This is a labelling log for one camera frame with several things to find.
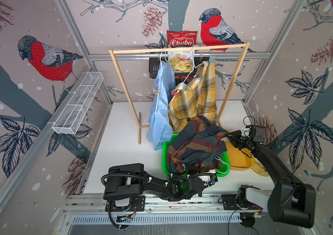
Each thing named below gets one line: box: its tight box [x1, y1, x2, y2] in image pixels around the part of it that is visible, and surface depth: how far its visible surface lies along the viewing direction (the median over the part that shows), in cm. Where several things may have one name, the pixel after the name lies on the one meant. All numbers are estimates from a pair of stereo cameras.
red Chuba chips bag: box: [166, 30, 198, 73], surface depth 87 cm
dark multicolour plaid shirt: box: [166, 115, 227, 174], surface depth 83 cm
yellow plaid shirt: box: [168, 60, 218, 132], surface depth 86 cm
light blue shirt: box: [146, 60, 176, 151], surface depth 71 cm
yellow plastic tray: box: [225, 141, 254, 171], surface depth 87 cm
